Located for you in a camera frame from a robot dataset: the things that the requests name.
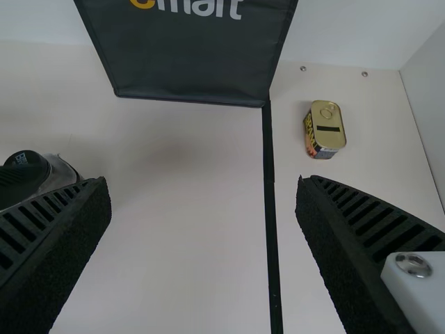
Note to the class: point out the rectangular gold tin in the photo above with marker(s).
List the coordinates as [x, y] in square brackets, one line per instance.
[328, 128]

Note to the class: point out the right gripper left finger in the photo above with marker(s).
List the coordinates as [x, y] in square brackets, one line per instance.
[52, 243]

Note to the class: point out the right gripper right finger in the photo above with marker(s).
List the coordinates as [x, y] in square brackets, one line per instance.
[365, 250]

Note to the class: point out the black strip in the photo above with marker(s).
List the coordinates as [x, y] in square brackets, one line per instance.
[271, 208]

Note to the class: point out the dark grey bag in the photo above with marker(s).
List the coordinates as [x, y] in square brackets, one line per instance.
[187, 52]

